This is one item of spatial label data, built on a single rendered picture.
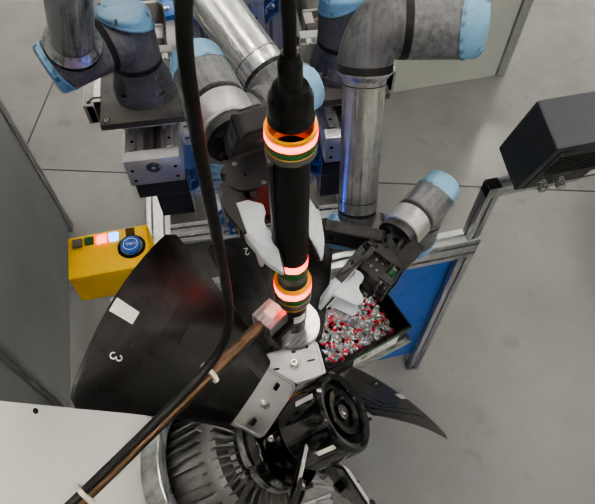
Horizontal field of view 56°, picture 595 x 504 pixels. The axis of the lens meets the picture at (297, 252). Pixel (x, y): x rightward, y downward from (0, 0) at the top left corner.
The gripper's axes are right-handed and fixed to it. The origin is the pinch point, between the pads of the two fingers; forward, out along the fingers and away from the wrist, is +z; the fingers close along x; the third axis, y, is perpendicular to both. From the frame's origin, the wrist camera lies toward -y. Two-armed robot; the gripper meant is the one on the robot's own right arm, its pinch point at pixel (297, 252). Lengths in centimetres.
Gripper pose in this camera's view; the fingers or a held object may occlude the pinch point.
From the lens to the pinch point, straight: 56.2
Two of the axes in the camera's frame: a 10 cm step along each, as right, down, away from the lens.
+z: 3.9, 7.7, -5.0
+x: -9.2, 3.3, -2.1
